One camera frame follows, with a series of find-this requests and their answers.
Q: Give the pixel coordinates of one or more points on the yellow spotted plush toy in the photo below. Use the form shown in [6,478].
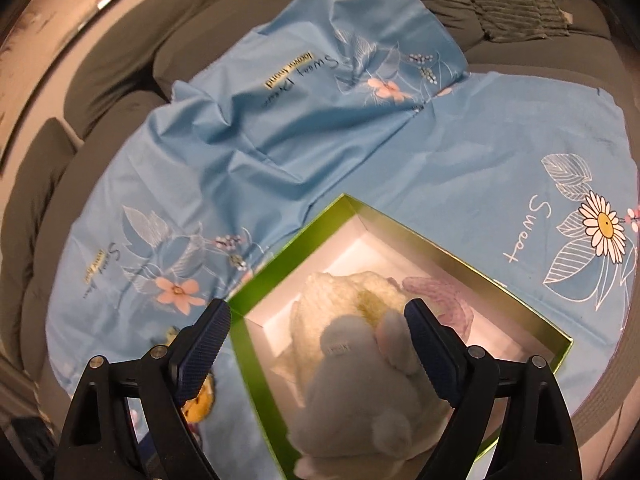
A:
[197,405]

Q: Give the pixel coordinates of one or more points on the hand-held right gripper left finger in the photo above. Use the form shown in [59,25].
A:
[205,345]

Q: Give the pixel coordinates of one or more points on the grey ribbed blanket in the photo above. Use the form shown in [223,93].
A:
[510,0]

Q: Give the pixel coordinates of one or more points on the cream fluffy towel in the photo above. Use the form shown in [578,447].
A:
[330,300]

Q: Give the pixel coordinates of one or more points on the green cardboard box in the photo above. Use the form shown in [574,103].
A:
[295,255]

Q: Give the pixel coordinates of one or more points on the blue floral bedsheet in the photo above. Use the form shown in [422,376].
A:
[450,160]

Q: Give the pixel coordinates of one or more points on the grey plush bunny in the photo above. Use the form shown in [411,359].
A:
[345,390]

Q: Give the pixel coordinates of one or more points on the pink fluffy cloth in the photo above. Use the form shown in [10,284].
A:
[450,305]

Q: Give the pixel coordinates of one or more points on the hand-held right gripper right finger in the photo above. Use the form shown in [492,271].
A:
[430,355]

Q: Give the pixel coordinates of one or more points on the grey sofa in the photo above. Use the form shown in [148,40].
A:
[115,35]

